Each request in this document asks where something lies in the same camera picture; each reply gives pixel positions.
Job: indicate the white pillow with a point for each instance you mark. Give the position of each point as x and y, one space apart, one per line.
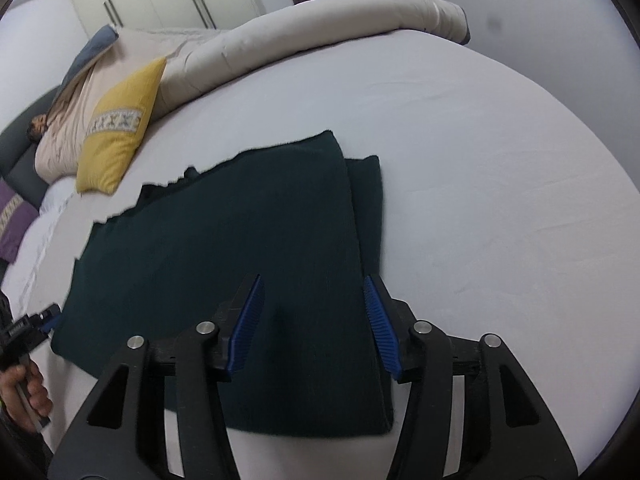
18 278

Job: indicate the dark green knit sweater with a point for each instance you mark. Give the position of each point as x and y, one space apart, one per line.
301 215

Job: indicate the purple patterned cushion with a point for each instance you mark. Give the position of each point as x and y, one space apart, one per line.
17 215

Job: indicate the beige rolled duvet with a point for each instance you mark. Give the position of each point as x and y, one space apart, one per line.
200 60

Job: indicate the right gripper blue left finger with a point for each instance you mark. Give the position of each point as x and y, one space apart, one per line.
119 431

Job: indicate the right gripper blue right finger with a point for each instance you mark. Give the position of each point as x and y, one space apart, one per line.
508 431

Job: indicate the yellow patterned cushion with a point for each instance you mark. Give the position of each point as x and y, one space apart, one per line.
116 130

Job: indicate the white bed mattress sheet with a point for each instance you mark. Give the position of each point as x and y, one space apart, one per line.
503 212

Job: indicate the dark grey upholstered headboard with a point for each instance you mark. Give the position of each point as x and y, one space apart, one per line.
17 153

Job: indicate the person's left hand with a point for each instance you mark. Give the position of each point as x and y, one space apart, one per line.
24 396

